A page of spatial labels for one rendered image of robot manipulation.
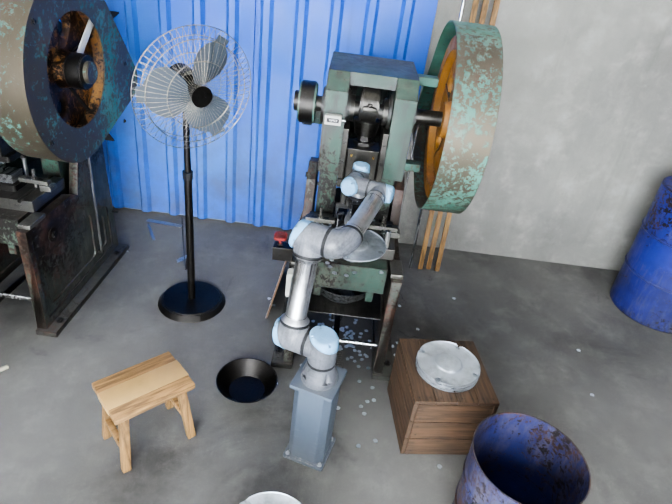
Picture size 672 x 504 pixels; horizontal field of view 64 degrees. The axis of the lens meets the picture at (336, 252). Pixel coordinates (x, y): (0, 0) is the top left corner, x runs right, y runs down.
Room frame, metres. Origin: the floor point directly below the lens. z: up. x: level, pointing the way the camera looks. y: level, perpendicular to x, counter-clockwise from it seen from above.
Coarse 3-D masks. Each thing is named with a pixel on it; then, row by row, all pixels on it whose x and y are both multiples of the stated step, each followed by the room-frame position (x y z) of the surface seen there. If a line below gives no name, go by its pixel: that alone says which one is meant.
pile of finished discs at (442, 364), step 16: (432, 352) 1.91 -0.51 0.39; (448, 352) 1.93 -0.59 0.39; (464, 352) 1.94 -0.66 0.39; (416, 368) 1.83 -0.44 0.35; (432, 368) 1.81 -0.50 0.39; (448, 368) 1.81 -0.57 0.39; (464, 368) 1.83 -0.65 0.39; (432, 384) 1.74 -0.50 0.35; (448, 384) 1.71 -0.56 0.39; (464, 384) 1.73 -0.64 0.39
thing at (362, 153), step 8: (352, 144) 2.37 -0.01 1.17; (360, 144) 2.35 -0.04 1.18; (368, 144) 2.36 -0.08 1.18; (376, 144) 2.41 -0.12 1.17; (352, 152) 2.31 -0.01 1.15; (360, 152) 2.31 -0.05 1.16; (368, 152) 2.31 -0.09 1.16; (376, 152) 2.31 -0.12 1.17; (352, 160) 2.31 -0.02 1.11; (360, 160) 2.31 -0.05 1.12; (368, 160) 2.31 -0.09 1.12; (376, 160) 2.31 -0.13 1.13; (344, 168) 2.31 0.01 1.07; (376, 168) 2.32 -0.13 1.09; (344, 176) 2.31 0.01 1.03; (344, 200) 2.31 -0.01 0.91; (352, 200) 2.28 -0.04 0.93
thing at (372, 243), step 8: (368, 232) 2.25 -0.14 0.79; (368, 240) 2.18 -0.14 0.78; (376, 240) 2.19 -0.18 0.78; (360, 248) 2.09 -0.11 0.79; (368, 248) 2.11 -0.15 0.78; (376, 248) 2.12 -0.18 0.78; (384, 248) 2.13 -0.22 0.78; (352, 256) 2.03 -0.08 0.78; (360, 256) 2.04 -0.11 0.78; (368, 256) 2.05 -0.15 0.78; (376, 256) 2.06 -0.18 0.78
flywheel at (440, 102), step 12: (456, 48) 2.41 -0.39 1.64; (444, 60) 2.65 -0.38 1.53; (444, 72) 2.66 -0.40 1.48; (444, 84) 2.68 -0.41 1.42; (444, 96) 2.64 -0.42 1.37; (432, 108) 2.70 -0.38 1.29; (444, 108) 2.38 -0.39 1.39; (444, 120) 2.33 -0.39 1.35; (432, 132) 2.66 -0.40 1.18; (444, 132) 2.33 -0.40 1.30; (432, 144) 2.62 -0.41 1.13; (432, 156) 2.56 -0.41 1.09; (432, 168) 2.49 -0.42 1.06; (432, 180) 2.38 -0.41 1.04
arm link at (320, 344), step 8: (312, 328) 1.62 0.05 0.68; (320, 328) 1.63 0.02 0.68; (328, 328) 1.64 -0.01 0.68; (304, 336) 1.59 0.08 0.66; (312, 336) 1.58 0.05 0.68; (320, 336) 1.58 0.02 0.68; (328, 336) 1.59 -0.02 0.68; (336, 336) 1.60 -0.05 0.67; (304, 344) 1.57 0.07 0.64; (312, 344) 1.56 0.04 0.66; (320, 344) 1.54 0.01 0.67; (328, 344) 1.55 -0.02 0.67; (336, 344) 1.57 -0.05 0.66; (304, 352) 1.56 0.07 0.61; (312, 352) 1.55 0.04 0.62; (320, 352) 1.54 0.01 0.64; (328, 352) 1.54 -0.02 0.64; (336, 352) 1.57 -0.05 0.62; (312, 360) 1.55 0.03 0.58; (320, 360) 1.54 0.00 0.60; (328, 360) 1.54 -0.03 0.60; (320, 368) 1.54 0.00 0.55; (328, 368) 1.55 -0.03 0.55
